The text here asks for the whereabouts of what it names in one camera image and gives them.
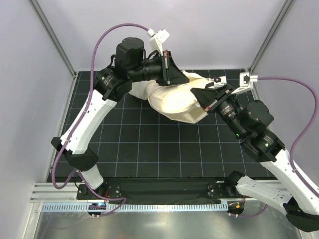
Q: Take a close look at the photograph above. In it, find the white pillow tag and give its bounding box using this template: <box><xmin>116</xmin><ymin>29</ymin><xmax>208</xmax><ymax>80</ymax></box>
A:
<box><xmin>205</xmin><ymin>76</ymin><xmax>227</xmax><ymax>90</ymax></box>

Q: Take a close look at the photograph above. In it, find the cream pillow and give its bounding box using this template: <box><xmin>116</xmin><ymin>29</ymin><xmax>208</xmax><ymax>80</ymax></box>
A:
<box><xmin>146</xmin><ymin>70</ymin><xmax>213</xmax><ymax>124</ymax></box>

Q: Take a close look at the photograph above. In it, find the cream pillowcase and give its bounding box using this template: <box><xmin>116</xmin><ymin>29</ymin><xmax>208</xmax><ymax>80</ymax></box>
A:
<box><xmin>129</xmin><ymin>81</ymin><xmax>153</xmax><ymax>100</ymax></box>

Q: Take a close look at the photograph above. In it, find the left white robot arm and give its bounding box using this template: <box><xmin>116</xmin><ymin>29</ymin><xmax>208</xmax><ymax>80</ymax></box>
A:
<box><xmin>51</xmin><ymin>34</ymin><xmax>188</xmax><ymax>200</ymax></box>

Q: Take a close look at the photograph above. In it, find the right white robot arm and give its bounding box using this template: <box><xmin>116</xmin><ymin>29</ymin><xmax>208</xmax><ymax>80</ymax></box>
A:
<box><xmin>191</xmin><ymin>85</ymin><xmax>319</xmax><ymax>233</ymax></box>

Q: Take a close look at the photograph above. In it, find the black grid mat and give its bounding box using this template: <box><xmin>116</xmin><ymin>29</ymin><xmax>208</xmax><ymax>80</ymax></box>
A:
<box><xmin>46</xmin><ymin>70</ymin><xmax>286</xmax><ymax>180</ymax></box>

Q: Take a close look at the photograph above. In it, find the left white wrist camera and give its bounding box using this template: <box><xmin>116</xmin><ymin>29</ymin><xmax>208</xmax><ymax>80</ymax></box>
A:
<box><xmin>147</xmin><ymin>28</ymin><xmax>170</xmax><ymax>55</ymax></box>

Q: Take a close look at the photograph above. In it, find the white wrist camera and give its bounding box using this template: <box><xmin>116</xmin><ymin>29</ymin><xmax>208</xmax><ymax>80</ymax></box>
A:
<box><xmin>147</xmin><ymin>28</ymin><xmax>170</xmax><ymax>55</ymax></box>
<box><xmin>232</xmin><ymin>72</ymin><xmax>258</xmax><ymax>95</ymax></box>

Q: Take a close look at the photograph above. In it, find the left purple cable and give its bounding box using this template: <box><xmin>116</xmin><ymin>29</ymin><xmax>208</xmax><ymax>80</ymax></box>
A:
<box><xmin>51</xmin><ymin>23</ymin><xmax>153</xmax><ymax>230</ymax></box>

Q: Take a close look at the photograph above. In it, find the purple cable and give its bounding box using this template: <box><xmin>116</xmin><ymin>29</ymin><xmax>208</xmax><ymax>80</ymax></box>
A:
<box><xmin>234</xmin><ymin>76</ymin><xmax>319</xmax><ymax>220</ymax></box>
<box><xmin>51</xmin><ymin>23</ymin><xmax>153</xmax><ymax>230</ymax></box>

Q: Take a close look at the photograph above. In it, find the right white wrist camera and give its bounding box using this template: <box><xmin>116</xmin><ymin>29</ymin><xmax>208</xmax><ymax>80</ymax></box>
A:
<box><xmin>232</xmin><ymin>72</ymin><xmax>258</xmax><ymax>95</ymax></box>

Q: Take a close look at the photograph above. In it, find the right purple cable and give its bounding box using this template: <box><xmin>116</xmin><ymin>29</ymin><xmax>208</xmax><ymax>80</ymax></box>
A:
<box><xmin>234</xmin><ymin>76</ymin><xmax>319</xmax><ymax>220</ymax></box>

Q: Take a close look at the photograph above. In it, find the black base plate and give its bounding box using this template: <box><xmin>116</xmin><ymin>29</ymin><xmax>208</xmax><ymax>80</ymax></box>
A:
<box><xmin>76</xmin><ymin>176</ymin><xmax>255</xmax><ymax>204</ymax></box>

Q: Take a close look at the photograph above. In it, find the slotted cable duct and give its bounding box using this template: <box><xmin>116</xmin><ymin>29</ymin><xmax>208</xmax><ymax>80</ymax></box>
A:
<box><xmin>41</xmin><ymin>202</ymin><xmax>228</xmax><ymax>213</ymax></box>

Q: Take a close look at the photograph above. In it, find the left aluminium frame post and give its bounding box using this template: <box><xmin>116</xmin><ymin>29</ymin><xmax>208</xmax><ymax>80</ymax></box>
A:
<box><xmin>29</xmin><ymin>0</ymin><xmax>77</xmax><ymax>78</ymax></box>

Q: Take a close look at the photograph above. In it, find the aluminium frame post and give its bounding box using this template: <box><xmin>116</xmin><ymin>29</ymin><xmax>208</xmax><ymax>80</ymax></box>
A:
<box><xmin>29</xmin><ymin>0</ymin><xmax>77</xmax><ymax>78</ymax></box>
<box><xmin>248</xmin><ymin>0</ymin><xmax>296</xmax><ymax>74</ymax></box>

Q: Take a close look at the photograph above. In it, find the right aluminium frame post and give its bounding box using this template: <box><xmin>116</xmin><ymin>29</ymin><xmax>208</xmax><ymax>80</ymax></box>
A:
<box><xmin>248</xmin><ymin>0</ymin><xmax>296</xmax><ymax>74</ymax></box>

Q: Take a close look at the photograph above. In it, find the aluminium rail front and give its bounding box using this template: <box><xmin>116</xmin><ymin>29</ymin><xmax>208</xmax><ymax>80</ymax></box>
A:
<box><xmin>30</xmin><ymin>180</ymin><xmax>287</xmax><ymax>202</ymax></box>

